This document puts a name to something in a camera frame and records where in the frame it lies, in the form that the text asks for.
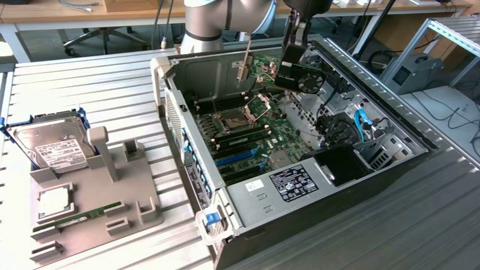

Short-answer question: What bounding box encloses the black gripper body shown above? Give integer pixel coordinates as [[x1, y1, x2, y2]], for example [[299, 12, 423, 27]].
[[281, 0, 335, 19]]

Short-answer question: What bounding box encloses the green graphics card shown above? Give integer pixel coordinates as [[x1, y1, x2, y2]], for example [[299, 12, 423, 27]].
[[236, 38, 328, 96]]

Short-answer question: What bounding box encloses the black chair base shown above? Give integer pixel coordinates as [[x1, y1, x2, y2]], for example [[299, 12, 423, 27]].
[[311, 16, 343, 35]]

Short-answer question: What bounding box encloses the wooden desk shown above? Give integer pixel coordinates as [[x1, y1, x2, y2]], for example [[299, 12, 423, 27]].
[[0, 0, 188, 64], [275, 0, 475, 56]]

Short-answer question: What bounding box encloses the metal drive cage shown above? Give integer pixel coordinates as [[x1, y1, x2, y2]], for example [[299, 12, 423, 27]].
[[285, 91, 328, 120]]

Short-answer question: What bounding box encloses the metal socket cover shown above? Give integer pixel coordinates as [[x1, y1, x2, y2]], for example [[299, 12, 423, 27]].
[[243, 93, 273, 119]]

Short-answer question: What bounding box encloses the black slanted pole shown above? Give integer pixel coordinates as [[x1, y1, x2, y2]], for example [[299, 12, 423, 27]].
[[352, 0, 397, 57]]

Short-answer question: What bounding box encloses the grey open PC case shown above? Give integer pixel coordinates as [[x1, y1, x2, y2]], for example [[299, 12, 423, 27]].
[[149, 33, 440, 270]]

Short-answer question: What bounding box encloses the CPU socket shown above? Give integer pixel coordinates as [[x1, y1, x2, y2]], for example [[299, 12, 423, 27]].
[[212, 108, 251, 133]]

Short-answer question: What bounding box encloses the green motherboard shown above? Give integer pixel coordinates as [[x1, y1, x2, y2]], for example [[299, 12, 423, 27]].
[[191, 91, 323, 187]]

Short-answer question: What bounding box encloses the black RAM slot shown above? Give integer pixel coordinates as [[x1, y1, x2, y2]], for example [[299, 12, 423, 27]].
[[212, 125, 271, 141]]

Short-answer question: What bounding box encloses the black RAM stick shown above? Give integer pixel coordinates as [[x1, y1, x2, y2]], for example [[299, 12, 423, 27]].
[[215, 129, 272, 149]]

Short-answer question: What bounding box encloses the grey control box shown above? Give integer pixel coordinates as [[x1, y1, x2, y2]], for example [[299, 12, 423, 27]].
[[389, 53, 447, 96]]

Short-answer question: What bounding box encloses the grey chipset heatsink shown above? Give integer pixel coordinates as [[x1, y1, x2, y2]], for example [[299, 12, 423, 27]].
[[268, 150, 296, 167]]

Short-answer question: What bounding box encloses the blue expansion slot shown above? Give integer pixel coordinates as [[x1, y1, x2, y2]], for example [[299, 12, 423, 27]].
[[215, 150, 256, 167]]

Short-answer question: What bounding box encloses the black expansion slot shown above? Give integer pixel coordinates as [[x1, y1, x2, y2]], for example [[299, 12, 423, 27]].
[[223, 168, 272, 185], [219, 163, 265, 177]]

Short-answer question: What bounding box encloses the metal disk bay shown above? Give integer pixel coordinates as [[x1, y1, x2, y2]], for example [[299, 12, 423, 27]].
[[353, 133, 411, 173]]

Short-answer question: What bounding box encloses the white side table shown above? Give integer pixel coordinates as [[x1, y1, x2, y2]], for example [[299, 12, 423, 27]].
[[399, 85, 480, 171]]

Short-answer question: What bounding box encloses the cardboard box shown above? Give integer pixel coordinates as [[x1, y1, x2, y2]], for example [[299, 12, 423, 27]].
[[103, 0, 157, 13]]

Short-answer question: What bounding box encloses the blue card retainer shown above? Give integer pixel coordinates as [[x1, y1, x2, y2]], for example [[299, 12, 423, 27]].
[[181, 127, 213, 204]]

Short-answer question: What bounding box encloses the black office chair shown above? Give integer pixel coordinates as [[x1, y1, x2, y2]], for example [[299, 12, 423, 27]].
[[61, 26, 151, 56]]

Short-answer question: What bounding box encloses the grey power supply unit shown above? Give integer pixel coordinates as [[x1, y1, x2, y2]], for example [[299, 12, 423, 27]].
[[224, 156, 333, 236]]

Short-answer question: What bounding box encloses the blue disk caddy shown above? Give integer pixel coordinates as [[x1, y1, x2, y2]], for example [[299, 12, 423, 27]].
[[0, 106, 91, 171]]

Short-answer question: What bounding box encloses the silver hard disk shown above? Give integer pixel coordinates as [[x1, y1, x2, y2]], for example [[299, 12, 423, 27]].
[[7, 117, 95, 174]]

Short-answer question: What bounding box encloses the grey parts rack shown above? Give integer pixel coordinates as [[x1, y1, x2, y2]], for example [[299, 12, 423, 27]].
[[28, 125, 165, 267]]

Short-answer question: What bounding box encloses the green RAM stick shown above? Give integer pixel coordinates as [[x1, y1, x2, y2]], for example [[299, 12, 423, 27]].
[[32, 201, 124, 232]]

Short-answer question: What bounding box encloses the silver CPU chip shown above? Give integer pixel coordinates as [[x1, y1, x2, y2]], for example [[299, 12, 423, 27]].
[[37, 190, 73, 219]]

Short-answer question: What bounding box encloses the black cable coil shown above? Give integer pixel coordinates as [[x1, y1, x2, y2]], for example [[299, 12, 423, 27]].
[[368, 49, 393, 71]]

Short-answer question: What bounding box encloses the black wire bundle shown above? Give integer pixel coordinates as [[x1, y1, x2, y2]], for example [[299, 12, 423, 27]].
[[316, 112, 361, 147]]

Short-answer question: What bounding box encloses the blue wire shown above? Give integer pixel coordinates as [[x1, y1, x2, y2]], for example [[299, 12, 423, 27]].
[[353, 109, 373, 143]]

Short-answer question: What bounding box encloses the grey hanging cable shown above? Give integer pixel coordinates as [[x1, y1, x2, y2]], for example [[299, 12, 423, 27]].
[[151, 0, 175, 51]]

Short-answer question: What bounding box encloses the aluminium profile frame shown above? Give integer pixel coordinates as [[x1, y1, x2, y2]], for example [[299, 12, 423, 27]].
[[377, 15, 480, 88]]

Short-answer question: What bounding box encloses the thin black cable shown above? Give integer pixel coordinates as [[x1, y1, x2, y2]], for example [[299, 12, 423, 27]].
[[411, 89, 480, 131]]

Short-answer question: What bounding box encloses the blue network cable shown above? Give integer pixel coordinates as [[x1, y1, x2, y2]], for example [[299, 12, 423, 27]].
[[59, 0, 101, 12]]

